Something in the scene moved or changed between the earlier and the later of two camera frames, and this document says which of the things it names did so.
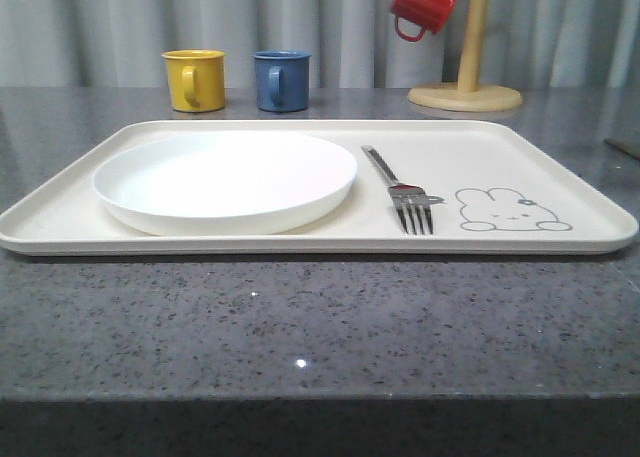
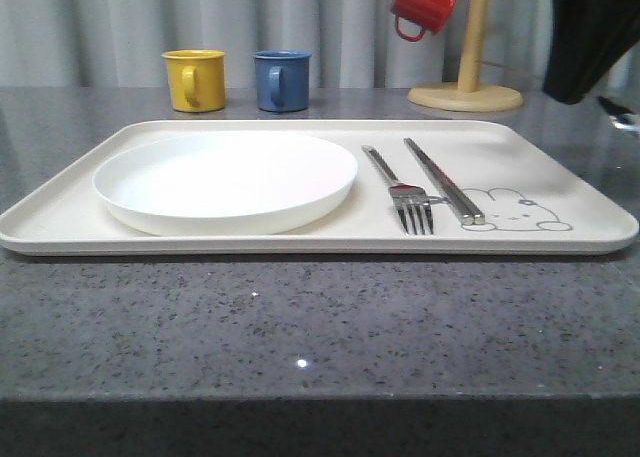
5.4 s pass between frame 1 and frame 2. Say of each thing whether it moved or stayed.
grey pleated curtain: stayed
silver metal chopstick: moved
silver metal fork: stayed
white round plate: stayed
